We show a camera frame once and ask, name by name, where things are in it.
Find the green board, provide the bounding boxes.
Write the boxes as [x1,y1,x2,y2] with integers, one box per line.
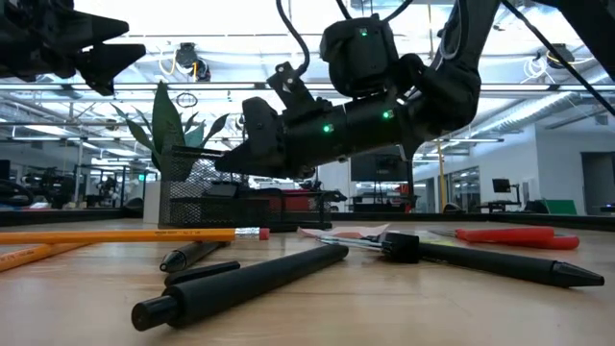
[545,198,578,216]

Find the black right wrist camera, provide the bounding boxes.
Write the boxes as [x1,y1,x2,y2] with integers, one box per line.
[266,61,333,116]

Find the red storage box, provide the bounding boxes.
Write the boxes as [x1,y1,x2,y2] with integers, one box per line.
[268,189,318,212]

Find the green plant in white pot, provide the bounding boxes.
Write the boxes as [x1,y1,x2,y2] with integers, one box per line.
[111,80,231,225]

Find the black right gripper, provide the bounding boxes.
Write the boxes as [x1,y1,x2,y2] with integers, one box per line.
[214,95,348,181]

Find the black ceiling cable reel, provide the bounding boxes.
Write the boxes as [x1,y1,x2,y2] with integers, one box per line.
[545,42,577,69]
[174,41,212,83]

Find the black mesh desk organizer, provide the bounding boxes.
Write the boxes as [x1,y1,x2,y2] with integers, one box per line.
[158,146,333,233]

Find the pink sticky note pad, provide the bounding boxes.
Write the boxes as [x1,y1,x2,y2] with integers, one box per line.
[296,223,391,240]

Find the black background robot station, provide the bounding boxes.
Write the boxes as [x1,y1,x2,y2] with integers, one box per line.
[21,162,160,211]

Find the black binder clip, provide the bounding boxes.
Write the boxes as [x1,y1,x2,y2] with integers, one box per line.
[316,232,421,264]

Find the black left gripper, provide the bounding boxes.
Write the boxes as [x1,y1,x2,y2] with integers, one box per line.
[0,0,147,96]

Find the black metal table frame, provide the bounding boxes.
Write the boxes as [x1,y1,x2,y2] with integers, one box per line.
[0,207,615,233]

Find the red handled scissors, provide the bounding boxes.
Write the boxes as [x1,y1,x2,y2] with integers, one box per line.
[427,226,581,251]

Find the black television screen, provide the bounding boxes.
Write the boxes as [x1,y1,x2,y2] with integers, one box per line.
[350,146,415,184]

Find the black ballpoint pen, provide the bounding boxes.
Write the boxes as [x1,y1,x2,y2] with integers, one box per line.
[416,241,605,289]
[160,239,232,274]
[131,243,350,333]

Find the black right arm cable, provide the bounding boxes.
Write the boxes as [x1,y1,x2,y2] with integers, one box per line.
[499,0,615,117]

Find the yellow wooden pencil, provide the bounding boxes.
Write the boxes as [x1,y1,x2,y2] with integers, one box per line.
[0,227,271,246]
[0,242,92,274]

